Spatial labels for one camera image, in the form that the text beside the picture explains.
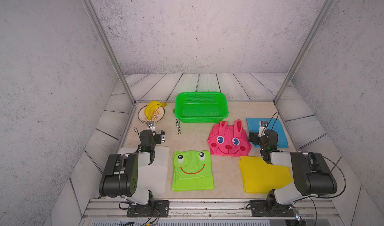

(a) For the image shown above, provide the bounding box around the yellow folded raincoat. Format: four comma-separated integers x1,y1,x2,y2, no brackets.
239,156,293,194

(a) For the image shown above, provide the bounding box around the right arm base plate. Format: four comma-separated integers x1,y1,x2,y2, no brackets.
247,200,296,218

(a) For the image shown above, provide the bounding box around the green frog raincoat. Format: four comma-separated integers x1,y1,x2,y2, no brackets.
172,150,214,192

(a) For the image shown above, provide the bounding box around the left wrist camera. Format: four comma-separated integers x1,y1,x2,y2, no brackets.
147,121,155,131

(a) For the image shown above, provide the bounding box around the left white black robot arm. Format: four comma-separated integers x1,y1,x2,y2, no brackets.
99,130,170,207

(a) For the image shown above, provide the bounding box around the green plastic basket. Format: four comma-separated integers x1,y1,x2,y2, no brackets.
175,92,229,123

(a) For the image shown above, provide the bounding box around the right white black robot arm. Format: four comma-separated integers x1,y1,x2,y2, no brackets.
249,130,347,207

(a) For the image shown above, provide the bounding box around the right aluminium frame post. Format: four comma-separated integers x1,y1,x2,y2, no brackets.
273,0,335,105

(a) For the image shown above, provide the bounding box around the aluminium front rail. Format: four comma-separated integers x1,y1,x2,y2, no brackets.
80,199,344,226

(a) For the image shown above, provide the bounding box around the left aluminium frame post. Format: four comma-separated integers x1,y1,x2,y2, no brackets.
81,0,136,104

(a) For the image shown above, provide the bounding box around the aluminium frame post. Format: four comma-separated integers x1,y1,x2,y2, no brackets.
273,0,335,105
81,0,136,104

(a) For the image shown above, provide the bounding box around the round patterned plate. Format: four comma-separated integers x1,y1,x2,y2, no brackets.
138,105,165,124

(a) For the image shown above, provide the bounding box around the white raincoat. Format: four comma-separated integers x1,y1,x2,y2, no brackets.
134,146,170,198

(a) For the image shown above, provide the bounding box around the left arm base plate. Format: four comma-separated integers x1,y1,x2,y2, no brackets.
127,200,170,218

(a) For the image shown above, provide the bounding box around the cow pattern handle fork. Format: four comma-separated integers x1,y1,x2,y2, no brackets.
177,119,181,135

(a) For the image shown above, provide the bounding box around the pink rabbit raincoat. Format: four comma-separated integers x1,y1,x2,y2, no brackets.
208,119,252,157

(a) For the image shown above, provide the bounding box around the yellow banana bunch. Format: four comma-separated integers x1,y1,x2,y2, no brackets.
145,101,167,121

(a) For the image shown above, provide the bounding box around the blue folded raincoat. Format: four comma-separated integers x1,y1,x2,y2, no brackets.
246,118,289,149

